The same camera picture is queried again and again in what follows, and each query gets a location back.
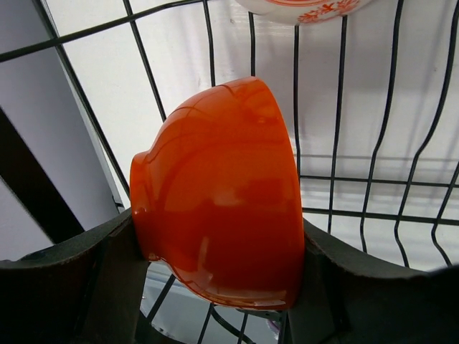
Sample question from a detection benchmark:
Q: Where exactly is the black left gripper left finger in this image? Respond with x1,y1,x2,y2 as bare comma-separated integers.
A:
1,209,148,343

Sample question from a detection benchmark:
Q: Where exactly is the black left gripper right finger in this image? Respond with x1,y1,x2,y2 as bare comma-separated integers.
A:
288,221,458,343

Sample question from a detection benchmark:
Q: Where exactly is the plain orange bowl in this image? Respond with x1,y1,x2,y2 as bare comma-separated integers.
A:
130,77,306,310

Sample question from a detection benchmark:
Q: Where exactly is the orange white patterned bowl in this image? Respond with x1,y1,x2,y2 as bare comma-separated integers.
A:
236,0,371,25

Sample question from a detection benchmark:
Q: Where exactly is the black wire dish rack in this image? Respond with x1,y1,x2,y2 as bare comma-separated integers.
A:
1,1,458,343

